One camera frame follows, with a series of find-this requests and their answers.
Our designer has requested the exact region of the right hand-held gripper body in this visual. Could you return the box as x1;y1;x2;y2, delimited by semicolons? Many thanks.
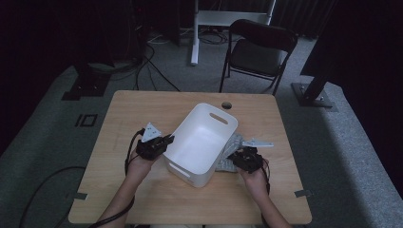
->
232;137;275;175

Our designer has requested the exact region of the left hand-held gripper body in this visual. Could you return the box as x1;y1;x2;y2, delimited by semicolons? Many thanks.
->
135;122;169;162

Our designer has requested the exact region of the grey knitted cloth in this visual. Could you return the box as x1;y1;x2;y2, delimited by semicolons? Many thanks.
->
215;133;246;174

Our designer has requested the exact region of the white plastic bin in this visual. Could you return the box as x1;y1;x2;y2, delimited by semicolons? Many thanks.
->
163;103;240;188

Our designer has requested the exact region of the person's left hand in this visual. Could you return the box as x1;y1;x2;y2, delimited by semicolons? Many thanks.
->
125;154;157;185

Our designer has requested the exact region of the person's right hand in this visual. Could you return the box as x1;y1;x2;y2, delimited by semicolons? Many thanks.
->
237;166;271;200

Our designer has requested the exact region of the black metal stand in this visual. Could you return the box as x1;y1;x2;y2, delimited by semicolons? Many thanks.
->
290;61;338;113
60;61;112;102

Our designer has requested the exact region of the black folding chair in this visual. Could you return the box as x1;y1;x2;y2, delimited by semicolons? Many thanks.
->
218;18;299;97

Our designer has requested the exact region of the dark equipment rack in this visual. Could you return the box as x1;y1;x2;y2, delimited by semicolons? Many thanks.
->
125;0;150;65

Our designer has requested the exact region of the dark curtain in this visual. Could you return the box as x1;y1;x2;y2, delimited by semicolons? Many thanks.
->
272;0;340;40

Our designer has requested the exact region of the left hand-held gripper cable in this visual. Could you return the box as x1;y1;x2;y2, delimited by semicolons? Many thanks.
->
18;127;146;228

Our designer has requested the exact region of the hand-held gripper cable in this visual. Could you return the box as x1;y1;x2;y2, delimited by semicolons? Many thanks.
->
260;158;272;228
18;127;146;228

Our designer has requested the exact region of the right hand-held gripper cable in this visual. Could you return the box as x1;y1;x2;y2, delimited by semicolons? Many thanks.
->
260;158;272;228

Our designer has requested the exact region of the black floor cable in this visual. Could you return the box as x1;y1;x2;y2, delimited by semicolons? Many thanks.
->
143;55;182;93
132;44;158;92

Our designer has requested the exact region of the white floor cable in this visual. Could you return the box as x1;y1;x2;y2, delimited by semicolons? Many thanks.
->
146;32;174;46

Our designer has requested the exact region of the black cable coil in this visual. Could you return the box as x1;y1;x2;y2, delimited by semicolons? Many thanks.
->
198;28;230;46

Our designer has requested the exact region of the white metal desk frame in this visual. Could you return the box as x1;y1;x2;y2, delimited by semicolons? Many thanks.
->
190;0;278;67

